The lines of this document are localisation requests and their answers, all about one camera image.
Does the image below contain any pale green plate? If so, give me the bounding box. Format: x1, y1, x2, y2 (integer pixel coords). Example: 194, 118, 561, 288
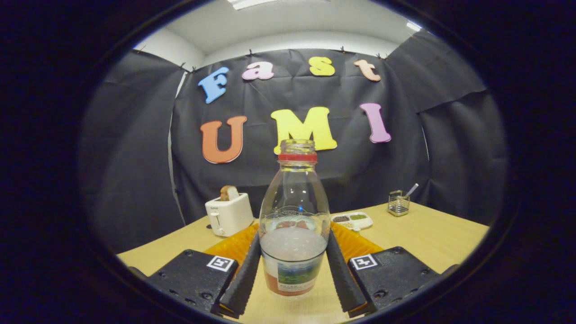
266, 214, 325, 231

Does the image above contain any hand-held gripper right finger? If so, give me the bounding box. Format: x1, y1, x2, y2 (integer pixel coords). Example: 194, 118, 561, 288
326, 221, 444, 318

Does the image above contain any white divided condiment tray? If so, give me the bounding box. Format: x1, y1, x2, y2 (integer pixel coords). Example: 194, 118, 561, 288
331, 211, 374, 232

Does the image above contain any black backdrop cloth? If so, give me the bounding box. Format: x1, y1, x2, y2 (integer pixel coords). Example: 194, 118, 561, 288
79, 29, 509, 255

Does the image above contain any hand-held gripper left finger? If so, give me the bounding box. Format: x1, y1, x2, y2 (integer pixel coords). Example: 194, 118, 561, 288
148, 224, 262, 319

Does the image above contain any clear juice bottle red ring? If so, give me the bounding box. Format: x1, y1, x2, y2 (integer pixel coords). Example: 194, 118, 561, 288
259, 139, 331, 297

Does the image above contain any wire mesh holder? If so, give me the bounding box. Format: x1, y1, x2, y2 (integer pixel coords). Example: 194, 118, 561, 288
387, 190, 410, 217

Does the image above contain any wooden table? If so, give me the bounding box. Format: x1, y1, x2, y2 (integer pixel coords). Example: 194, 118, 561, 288
117, 202, 490, 324

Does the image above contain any white toaster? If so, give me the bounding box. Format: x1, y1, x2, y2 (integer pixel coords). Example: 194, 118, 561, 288
205, 193, 255, 238

